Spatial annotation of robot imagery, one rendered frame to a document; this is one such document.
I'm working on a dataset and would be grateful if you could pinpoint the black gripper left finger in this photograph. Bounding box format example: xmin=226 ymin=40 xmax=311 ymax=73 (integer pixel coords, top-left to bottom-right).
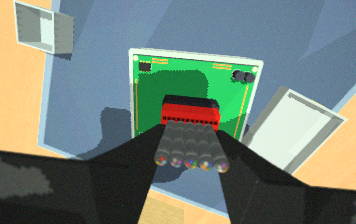
xmin=0 ymin=124 xmax=165 ymax=224

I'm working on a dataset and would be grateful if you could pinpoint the blue work mat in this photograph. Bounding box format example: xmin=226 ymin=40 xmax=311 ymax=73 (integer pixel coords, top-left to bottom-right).
xmin=37 ymin=0 xmax=356 ymax=218

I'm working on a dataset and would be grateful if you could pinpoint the grey tray floor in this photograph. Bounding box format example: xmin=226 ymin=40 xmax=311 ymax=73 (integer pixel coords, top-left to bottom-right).
xmin=248 ymin=93 xmax=334 ymax=169

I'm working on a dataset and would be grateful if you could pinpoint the red plug with grey cables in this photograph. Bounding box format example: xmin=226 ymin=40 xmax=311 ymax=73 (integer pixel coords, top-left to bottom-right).
xmin=154 ymin=103 xmax=230 ymax=173

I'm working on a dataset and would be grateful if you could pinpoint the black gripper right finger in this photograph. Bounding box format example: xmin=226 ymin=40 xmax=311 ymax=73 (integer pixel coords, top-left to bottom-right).
xmin=216 ymin=130 xmax=356 ymax=224

